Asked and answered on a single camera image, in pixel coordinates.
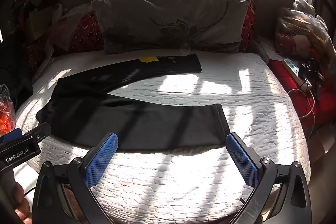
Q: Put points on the black pants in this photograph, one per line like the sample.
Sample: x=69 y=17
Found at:
x=105 y=113

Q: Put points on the red cloth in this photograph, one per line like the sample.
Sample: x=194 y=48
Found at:
x=325 y=108

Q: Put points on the person's left hand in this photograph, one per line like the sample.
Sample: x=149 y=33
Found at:
x=21 y=203

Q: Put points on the white power strip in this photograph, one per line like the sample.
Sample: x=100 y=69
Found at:
x=292 y=69

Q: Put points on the dark cloth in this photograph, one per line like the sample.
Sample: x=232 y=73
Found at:
x=13 y=64

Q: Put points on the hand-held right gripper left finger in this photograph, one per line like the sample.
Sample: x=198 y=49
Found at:
x=101 y=161

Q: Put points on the clear plastic bag of toys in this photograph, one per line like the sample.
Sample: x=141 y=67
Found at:
x=309 y=27

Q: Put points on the black electronic device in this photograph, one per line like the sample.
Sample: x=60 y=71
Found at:
x=311 y=70

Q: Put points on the white plastic bag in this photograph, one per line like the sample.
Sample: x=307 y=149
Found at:
x=304 y=6

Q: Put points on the beige flower print pillow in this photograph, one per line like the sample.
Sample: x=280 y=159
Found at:
x=157 y=14

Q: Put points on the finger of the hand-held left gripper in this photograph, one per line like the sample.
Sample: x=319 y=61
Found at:
x=11 y=135
x=39 y=132

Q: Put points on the plastic bag with orange contents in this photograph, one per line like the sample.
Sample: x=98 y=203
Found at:
x=5 y=113

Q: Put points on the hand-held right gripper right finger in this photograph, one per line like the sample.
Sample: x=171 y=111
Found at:
x=242 y=161

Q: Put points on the pile of clothes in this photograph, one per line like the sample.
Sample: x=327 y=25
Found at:
x=39 y=11

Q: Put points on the white quilted bed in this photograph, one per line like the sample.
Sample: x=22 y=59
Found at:
x=183 y=174

